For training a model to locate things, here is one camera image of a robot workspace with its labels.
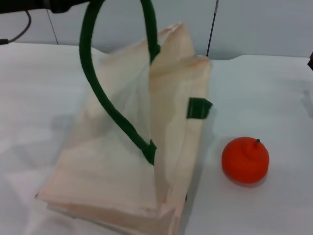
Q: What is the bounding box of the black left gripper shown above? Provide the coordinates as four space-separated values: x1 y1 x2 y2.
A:
0 0 105 14

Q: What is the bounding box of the orange fruit with stem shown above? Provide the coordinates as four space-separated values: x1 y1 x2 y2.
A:
221 137 270 185

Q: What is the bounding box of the cream handbag with green handles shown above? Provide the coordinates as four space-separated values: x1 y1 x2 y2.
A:
35 0 214 235

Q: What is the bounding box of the thin black pole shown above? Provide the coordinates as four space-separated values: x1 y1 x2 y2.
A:
205 0 220 57

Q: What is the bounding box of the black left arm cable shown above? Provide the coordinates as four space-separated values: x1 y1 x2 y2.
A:
0 10 32 45

